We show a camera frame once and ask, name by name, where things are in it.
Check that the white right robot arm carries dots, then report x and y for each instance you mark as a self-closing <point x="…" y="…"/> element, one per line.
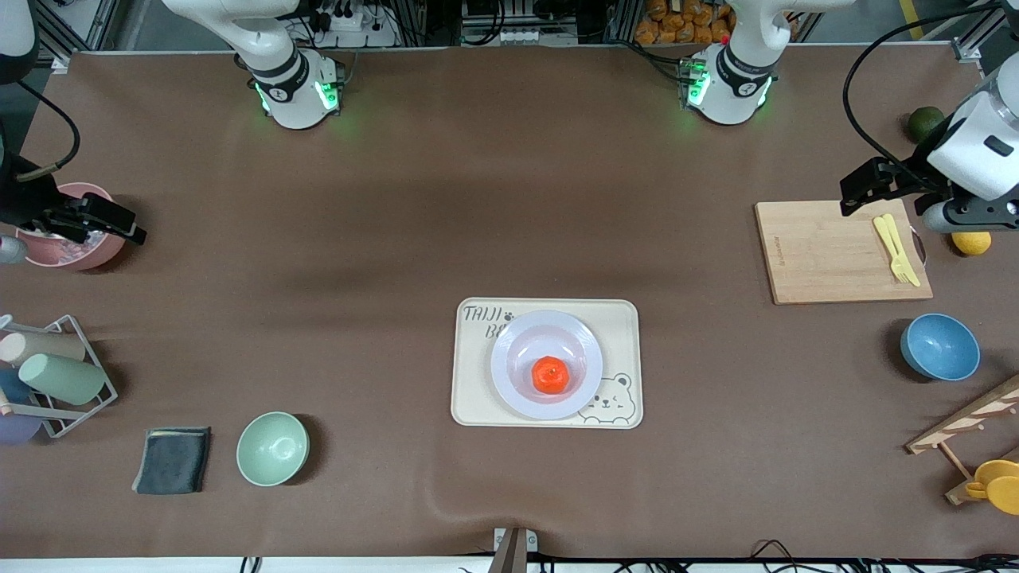
<point x="294" y="95"/>

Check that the light green bowl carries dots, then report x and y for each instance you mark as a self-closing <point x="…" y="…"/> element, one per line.
<point x="272" y="450"/>

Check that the wooden cutting board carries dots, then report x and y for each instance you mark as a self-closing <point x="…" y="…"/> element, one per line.
<point x="820" y="255"/>

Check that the folded dark grey cloth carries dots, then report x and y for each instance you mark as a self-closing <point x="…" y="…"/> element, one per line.
<point x="172" y="461"/>

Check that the blue bowl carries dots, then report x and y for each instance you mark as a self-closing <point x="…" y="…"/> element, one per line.
<point x="941" y="347"/>

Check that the white power strip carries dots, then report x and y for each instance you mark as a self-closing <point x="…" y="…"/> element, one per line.
<point x="350" y="24"/>

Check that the bag of bread rolls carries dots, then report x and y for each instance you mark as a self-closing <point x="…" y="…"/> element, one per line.
<point x="677" y="24"/>

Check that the white round plate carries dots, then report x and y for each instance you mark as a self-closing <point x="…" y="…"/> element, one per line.
<point x="509" y="366"/>

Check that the yellow plastic fork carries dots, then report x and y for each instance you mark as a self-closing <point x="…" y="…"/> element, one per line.
<point x="888" y="239"/>

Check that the metal clamp bracket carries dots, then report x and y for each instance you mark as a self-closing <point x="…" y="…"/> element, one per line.
<point x="512" y="553"/>

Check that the orange fruit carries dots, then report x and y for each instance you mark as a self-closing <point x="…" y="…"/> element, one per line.
<point x="550" y="376"/>

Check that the yellow lemon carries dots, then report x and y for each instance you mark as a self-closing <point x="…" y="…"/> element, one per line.
<point x="971" y="243"/>

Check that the blue cup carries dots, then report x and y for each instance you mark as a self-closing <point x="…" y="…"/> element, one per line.
<point x="14" y="388"/>

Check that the yellow mug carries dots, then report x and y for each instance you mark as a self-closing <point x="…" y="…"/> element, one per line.
<point x="999" y="485"/>

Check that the pink bowl with ice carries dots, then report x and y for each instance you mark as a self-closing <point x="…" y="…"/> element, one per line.
<point x="87" y="255"/>

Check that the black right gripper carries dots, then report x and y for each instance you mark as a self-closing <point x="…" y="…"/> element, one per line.
<point x="24" y="203"/>

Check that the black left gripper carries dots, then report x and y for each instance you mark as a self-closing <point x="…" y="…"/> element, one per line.
<point x="915" y="178"/>

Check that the beige cup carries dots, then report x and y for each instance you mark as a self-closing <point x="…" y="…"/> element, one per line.
<point x="48" y="347"/>

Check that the wooden cup stand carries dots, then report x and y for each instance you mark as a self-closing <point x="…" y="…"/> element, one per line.
<point x="967" y="418"/>

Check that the dark green lime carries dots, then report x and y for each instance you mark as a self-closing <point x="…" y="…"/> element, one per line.
<point x="922" y="123"/>

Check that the cream bear print tray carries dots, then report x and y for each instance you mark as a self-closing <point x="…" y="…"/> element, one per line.
<point x="470" y="398"/>

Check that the purple cup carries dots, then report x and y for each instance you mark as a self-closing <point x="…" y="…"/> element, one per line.
<point x="17" y="428"/>

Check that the light green cup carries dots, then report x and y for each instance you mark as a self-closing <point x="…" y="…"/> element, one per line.
<point x="64" y="379"/>

